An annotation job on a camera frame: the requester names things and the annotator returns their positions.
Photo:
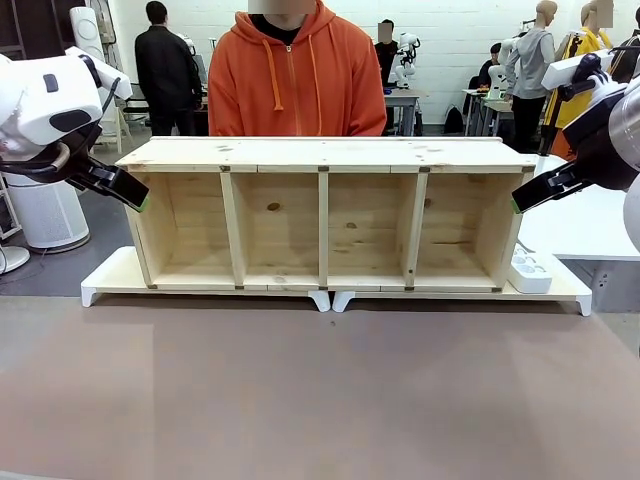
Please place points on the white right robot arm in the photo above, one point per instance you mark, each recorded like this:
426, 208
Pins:
625, 125

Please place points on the white humanoid robot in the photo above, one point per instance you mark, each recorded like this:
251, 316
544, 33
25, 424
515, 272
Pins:
406, 65

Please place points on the white fan base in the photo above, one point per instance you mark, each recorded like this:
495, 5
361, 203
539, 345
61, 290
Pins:
11, 257

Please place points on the grey background table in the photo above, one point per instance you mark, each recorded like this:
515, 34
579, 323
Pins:
402, 100

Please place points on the mannequin in grey hoodie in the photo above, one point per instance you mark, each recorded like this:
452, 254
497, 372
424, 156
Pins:
535, 60

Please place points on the mannequin in yellow garment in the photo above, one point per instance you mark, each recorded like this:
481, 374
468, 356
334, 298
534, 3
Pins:
590, 40

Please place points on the light wooden chair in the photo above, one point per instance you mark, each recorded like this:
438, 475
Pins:
122, 125

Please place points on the white-ended wooden riser stand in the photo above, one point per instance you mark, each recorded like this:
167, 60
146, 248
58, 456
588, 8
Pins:
107, 280
565, 291

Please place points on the white cylindrical air purifier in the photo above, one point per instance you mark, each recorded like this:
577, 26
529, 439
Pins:
45, 215

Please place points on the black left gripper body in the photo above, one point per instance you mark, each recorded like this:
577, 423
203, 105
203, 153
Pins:
87, 172

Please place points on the white multi-socket power strip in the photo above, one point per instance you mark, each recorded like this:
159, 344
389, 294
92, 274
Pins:
530, 280

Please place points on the white side table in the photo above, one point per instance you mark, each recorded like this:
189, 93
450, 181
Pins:
575, 220

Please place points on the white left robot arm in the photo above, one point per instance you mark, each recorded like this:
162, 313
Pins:
45, 100

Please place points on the seated person in black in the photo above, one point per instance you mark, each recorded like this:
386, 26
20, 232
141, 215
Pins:
487, 70

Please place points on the light background desk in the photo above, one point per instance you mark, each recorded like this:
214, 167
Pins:
487, 102

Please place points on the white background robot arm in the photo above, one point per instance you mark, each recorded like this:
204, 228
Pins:
500, 70

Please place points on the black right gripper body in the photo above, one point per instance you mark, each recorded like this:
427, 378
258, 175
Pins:
575, 180

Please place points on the person in orange hoodie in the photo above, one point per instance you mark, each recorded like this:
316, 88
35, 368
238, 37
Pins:
295, 90

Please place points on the black backpack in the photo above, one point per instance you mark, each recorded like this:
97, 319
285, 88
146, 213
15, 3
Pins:
453, 121

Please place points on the pine wood compartment shelf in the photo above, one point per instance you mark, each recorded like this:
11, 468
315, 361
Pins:
325, 150

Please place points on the person in black jacket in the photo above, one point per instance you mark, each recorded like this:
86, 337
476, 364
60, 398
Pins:
165, 70

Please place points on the white tower air conditioner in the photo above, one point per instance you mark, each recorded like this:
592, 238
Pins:
87, 25

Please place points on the standing person in dark shirt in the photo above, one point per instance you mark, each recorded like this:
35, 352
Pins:
386, 55

